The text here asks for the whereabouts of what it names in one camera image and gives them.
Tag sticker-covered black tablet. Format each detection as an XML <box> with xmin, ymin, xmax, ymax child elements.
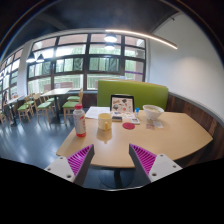
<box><xmin>109</xmin><ymin>94</ymin><xmax>136</xmax><ymax>114</ymax></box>

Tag flat round red coaster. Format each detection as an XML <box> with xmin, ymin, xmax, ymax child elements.
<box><xmin>122</xmin><ymin>122</ymin><xmax>136</xmax><ymax>131</ymax></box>

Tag cream mug with yellow handle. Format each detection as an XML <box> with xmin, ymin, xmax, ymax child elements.
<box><xmin>97</xmin><ymin>112</ymin><xmax>113</xmax><ymax>132</ymax></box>

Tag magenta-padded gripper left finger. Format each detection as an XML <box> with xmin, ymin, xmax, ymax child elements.
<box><xmin>44</xmin><ymin>143</ymin><xmax>96</xmax><ymax>187</ymax></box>

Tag white bowl with soup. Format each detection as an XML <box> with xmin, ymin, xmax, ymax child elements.
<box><xmin>142</xmin><ymin>104</ymin><xmax>165</xmax><ymax>121</ymax></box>

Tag red-capped clear drink bottle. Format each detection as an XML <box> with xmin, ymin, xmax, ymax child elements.
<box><xmin>72</xmin><ymin>103</ymin><xmax>87</xmax><ymax>138</ymax></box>

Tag large dark-framed window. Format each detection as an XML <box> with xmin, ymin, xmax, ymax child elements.
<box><xmin>0</xmin><ymin>33</ymin><xmax>148</xmax><ymax>101</ymax></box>

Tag small white card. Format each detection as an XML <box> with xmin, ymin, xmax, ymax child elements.
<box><xmin>129</xmin><ymin>117</ymin><xmax>141</xmax><ymax>126</ymax></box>

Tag white napkin packet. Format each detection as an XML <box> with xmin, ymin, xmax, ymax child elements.
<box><xmin>145</xmin><ymin>119</ymin><xmax>164</xmax><ymax>130</ymax></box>

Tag curved ceiling light strip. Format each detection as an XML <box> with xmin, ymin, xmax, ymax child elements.
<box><xmin>104</xmin><ymin>29</ymin><xmax>179</xmax><ymax>50</ymax></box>

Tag wooden dining table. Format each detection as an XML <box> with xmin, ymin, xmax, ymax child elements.
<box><xmin>40</xmin><ymin>87</ymin><xmax>73</xmax><ymax>124</ymax></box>
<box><xmin>2</xmin><ymin>94</ymin><xmax>25</xmax><ymax>128</ymax></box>

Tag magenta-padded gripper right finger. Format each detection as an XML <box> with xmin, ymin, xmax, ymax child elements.
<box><xmin>128</xmin><ymin>143</ymin><xmax>183</xmax><ymax>184</ymax></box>

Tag hanging pendant lamps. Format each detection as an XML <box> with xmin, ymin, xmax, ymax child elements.
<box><xmin>25</xmin><ymin>32</ymin><xmax>118</xmax><ymax>64</ymax></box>

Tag white sticker sheet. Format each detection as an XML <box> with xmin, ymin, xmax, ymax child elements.
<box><xmin>120</xmin><ymin>111</ymin><xmax>137</xmax><ymax>120</ymax></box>

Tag green upholstered bench backrest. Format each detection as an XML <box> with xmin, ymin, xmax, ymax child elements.
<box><xmin>96</xmin><ymin>79</ymin><xmax>170</xmax><ymax>111</ymax></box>

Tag white printed paper sheet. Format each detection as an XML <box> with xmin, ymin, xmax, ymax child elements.
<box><xmin>84</xmin><ymin>106</ymin><xmax>111</xmax><ymax>120</ymax></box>

